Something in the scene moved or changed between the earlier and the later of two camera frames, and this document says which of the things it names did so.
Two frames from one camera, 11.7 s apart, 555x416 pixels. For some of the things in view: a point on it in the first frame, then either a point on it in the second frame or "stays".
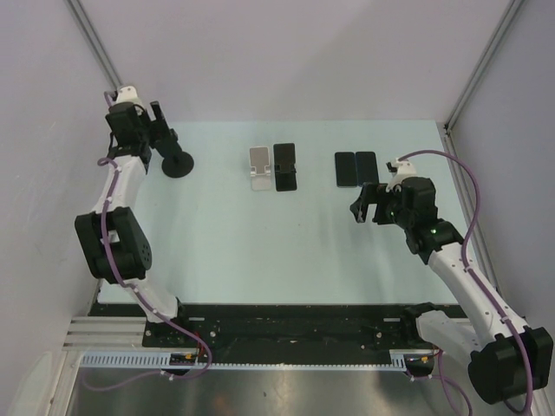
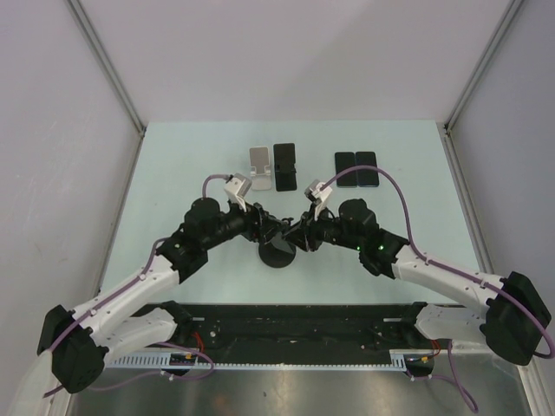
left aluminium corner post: [94, 42] stays
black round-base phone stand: [179, 165] -> [277, 253]
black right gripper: [372, 193] -> [307, 231]
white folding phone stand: [260, 170] stays
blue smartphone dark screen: [366, 167] stays
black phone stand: [284, 166] stays
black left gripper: [143, 117] -> [257, 224]
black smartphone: [345, 169] stays
